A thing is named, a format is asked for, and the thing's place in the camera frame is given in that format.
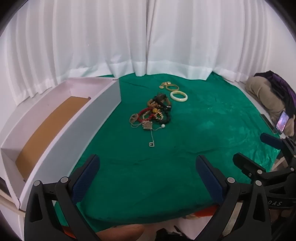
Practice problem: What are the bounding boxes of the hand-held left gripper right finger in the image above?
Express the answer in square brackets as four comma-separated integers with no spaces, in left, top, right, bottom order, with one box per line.
[195,155,271,241]

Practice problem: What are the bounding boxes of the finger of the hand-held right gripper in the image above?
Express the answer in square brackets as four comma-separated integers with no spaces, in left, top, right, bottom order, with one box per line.
[260,133,296,163]
[232,152,296,186]

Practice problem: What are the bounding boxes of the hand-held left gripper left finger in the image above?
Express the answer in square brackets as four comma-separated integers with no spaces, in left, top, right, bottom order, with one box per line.
[24,154,101,241]

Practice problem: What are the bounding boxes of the white storage box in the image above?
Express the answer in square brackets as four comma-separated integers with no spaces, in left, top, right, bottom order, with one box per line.
[0,77,122,211]

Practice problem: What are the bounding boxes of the silver square pendant necklace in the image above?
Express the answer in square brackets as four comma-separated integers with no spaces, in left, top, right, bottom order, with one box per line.
[148,128,156,147]

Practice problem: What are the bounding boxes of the black bead bracelet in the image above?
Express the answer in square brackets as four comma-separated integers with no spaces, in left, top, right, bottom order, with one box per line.
[155,109,172,124]

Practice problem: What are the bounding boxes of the beaded square pendant necklace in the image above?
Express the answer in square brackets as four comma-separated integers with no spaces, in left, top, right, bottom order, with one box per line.
[129,120,153,130]

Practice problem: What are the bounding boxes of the red bead bracelet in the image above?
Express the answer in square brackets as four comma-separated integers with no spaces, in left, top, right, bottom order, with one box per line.
[138,107,154,121]

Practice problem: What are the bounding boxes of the brown wooden bead bracelet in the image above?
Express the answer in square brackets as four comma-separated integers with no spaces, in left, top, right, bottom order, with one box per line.
[148,93,173,109]

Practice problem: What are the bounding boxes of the smartphone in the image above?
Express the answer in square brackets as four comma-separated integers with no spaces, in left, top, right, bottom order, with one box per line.
[275,111,290,135]

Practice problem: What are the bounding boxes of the orange patterned cloth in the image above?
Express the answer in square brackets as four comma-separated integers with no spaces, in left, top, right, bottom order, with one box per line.
[180,206,219,220]

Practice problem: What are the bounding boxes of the green velvet cloth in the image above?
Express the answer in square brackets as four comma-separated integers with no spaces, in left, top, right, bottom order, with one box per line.
[54,73,281,232]

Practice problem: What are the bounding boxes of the white jade bangle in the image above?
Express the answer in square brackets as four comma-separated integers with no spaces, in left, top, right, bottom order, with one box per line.
[170,91,188,102]

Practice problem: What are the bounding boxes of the white curtain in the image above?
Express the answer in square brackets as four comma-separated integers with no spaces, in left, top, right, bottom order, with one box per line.
[0,0,296,139]

